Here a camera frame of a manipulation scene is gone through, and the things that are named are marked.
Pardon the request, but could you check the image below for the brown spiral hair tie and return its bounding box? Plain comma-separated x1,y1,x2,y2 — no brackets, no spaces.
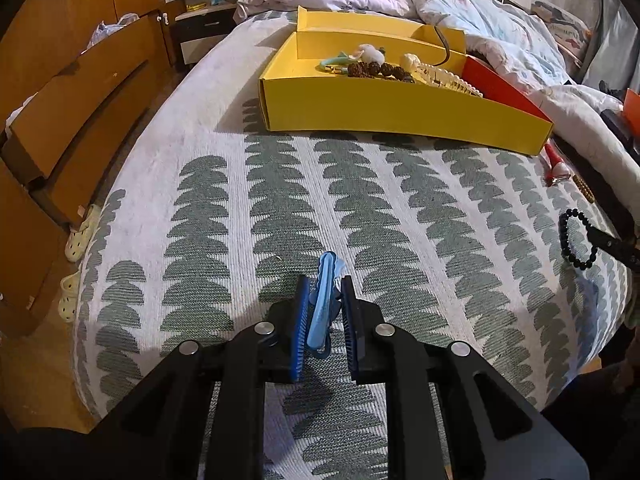
572,173,598,205

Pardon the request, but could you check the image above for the teal hair band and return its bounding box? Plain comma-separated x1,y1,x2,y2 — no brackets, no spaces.
319,52,357,75

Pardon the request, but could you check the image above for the white perforated slipper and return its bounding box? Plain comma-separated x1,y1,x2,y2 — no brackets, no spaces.
64,204,101,263
58,271,80,323

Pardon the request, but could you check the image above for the black wrist watch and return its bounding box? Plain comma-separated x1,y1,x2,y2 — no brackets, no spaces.
433,25,451,67

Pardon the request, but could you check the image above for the white plastic bag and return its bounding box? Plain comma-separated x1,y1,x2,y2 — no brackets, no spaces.
85,13,140,51

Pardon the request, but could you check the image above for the wooden wardrobe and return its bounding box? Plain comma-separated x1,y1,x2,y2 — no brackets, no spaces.
1,0,170,337

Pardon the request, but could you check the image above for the orange box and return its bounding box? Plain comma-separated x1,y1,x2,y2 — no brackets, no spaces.
623,88,640,138

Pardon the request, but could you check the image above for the santa hat hair clip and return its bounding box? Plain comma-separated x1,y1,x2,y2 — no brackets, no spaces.
544,142,573,186

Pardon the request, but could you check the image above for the blue fabric hair clip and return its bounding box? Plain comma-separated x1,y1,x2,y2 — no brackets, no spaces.
306,252,345,360

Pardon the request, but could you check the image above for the green leaf patterned bedspread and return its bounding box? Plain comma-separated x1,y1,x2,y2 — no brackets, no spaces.
70,11,639,479

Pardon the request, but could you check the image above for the black bead bracelet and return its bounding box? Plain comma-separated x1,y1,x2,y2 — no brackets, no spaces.
557,207,600,271

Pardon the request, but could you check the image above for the brown rudraksha bead bracelet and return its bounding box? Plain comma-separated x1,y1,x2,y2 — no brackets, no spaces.
346,60,417,85

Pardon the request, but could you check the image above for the yellow cardboard tray box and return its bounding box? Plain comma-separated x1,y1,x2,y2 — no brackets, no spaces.
258,9,553,156

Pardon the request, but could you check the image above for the pearl claw hair clip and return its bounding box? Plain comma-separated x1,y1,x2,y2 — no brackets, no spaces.
400,53,483,98

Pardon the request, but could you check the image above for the white plush bunny hair clip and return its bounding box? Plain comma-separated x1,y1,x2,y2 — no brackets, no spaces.
349,44,385,65

